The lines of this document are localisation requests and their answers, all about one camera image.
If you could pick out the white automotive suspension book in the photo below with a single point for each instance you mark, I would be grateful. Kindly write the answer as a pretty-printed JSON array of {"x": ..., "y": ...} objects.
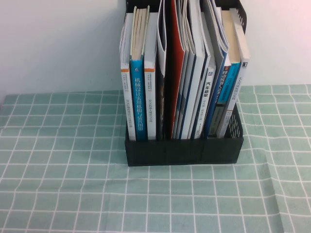
[{"x": 206, "y": 97}]

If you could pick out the thick white magazine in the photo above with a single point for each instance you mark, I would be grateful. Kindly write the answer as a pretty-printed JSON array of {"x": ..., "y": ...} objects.
[{"x": 199, "y": 36}]

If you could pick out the white autonomous driving book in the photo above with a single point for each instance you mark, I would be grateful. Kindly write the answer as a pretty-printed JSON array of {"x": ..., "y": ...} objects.
[{"x": 240, "y": 85}]

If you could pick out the dark grey cover magazine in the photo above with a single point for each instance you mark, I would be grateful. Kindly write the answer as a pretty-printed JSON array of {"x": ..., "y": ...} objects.
[{"x": 213, "y": 43}]

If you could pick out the dark blue mobile robot book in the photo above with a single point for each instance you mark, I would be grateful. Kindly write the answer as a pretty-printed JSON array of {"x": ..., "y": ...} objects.
[{"x": 224, "y": 80}]

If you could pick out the thin magazine bluish spine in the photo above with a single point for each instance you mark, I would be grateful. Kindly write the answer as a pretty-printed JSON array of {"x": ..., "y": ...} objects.
[{"x": 185, "y": 85}]

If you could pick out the blue spine mechanical design book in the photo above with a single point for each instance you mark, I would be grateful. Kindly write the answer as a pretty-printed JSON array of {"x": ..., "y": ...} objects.
[{"x": 138, "y": 97}]

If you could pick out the dark magazine white curved cover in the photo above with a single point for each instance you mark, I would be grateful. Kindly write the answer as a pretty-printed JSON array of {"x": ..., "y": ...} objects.
[{"x": 161, "y": 48}]

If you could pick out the black plastic book holder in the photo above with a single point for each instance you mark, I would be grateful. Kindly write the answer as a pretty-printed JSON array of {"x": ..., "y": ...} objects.
[{"x": 170, "y": 153}]

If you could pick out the white book orange band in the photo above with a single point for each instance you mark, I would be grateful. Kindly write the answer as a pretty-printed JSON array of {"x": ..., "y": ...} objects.
[
  {"x": 127, "y": 109},
  {"x": 150, "y": 102}
]

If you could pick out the cyan spine book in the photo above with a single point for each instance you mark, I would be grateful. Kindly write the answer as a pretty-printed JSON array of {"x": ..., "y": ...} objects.
[{"x": 233, "y": 72}]

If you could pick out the green checkered tablecloth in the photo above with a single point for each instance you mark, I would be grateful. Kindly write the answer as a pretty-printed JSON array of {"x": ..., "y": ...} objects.
[{"x": 73, "y": 194}]

